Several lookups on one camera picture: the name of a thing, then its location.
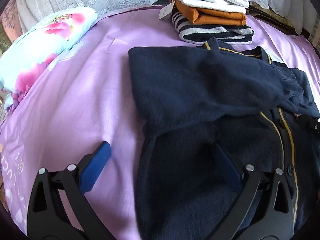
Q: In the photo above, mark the purple printed bed sheet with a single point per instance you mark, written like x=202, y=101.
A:
x=82, y=99

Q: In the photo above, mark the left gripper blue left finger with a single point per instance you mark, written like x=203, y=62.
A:
x=91, y=166

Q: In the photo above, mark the orange folded garment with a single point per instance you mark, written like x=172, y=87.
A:
x=200, y=16

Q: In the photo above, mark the white clothing price tag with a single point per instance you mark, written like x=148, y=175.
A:
x=166, y=11

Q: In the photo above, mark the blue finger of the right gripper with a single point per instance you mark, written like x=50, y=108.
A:
x=308, y=123

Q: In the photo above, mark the pink floral hanging cloth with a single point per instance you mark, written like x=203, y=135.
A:
x=10, y=21

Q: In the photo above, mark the navy blue knit cardigan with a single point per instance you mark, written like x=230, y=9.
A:
x=192, y=97

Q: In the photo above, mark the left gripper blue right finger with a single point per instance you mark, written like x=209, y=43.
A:
x=226, y=175

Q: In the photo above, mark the brown folded bedding stack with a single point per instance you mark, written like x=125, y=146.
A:
x=270, y=17

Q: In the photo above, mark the black white striped garment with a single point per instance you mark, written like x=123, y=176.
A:
x=198, y=34

